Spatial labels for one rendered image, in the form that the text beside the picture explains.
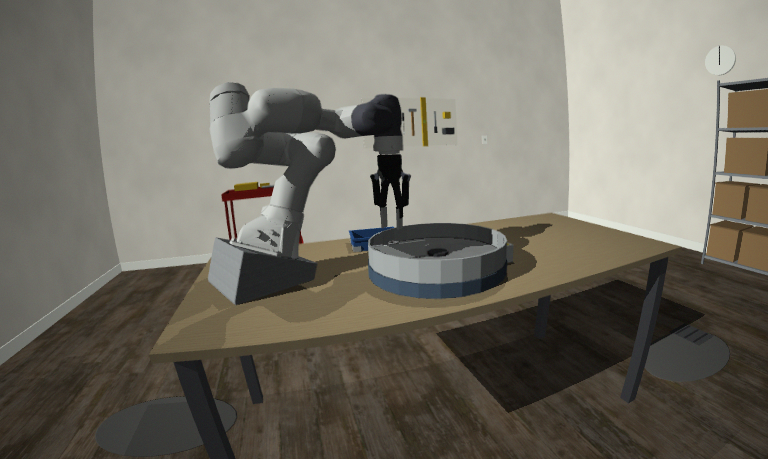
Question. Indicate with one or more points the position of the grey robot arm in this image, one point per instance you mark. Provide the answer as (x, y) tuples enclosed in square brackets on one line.
[(233, 133)]

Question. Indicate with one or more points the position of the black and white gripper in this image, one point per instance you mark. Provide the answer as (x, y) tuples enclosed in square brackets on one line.
[(390, 175)]

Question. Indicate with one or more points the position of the blue shallow tray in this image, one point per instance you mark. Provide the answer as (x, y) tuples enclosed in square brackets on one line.
[(360, 237)]

